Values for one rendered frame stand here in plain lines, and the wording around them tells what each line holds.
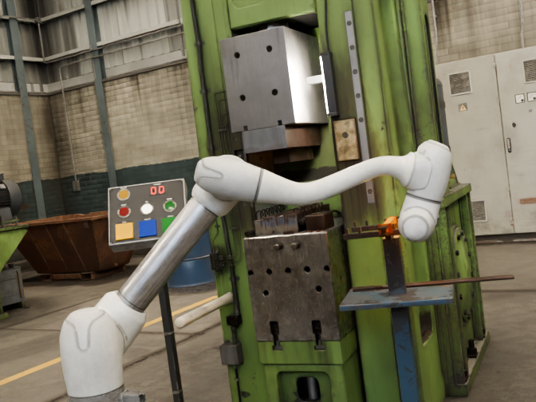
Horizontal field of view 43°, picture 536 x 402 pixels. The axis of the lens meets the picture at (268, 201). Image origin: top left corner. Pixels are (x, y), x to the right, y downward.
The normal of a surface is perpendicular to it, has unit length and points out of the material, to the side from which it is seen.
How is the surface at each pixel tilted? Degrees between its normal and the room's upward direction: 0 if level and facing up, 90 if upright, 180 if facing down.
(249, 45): 90
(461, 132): 90
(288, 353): 90
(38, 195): 90
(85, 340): 75
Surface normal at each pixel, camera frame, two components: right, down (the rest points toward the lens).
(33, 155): 0.84, -0.08
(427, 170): -0.10, 0.06
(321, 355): -0.41, 0.10
